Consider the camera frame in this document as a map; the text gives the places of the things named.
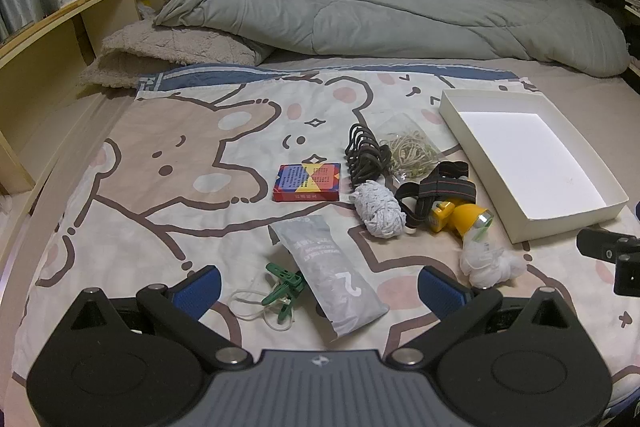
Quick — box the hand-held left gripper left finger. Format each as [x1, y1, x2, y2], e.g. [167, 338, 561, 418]
[62, 264, 253, 370]

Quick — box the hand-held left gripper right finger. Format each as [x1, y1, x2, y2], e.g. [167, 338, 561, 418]
[385, 264, 581, 370]

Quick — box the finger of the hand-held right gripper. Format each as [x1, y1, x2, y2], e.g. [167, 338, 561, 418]
[576, 228, 623, 263]

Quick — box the white elastic loop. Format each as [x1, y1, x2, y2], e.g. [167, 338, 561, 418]
[229, 289, 293, 333]

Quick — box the white mesh puff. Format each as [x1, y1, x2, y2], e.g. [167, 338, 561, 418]
[460, 237, 526, 290]

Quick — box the green plastic clip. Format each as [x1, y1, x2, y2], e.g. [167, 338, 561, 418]
[261, 262, 306, 325]

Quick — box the yellow headlamp with strap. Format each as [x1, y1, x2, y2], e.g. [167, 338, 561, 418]
[395, 160, 493, 240]

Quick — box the white grey rope bundle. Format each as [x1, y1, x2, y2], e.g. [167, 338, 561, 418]
[349, 179, 405, 239]

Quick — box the grey foil packet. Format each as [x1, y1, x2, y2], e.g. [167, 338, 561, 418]
[268, 215, 391, 338]

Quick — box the white cardboard box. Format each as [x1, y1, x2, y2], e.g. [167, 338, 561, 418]
[439, 89, 629, 244]

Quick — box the clear bag of rubber bands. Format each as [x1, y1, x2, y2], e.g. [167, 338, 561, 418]
[372, 112, 446, 182]

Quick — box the red colourful card box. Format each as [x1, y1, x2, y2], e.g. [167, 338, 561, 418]
[272, 163, 342, 202]

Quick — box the brown hair claw clip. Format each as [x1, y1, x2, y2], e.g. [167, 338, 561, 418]
[344, 123, 393, 188]

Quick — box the printed bear blanket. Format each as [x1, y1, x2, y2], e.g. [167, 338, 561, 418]
[10, 62, 640, 408]

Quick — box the grey duvet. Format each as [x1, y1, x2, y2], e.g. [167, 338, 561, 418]
[152, 0, 631, 78]

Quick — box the wooden headboard shelf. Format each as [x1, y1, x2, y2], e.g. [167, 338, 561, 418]
[0, 0, 171, 198]

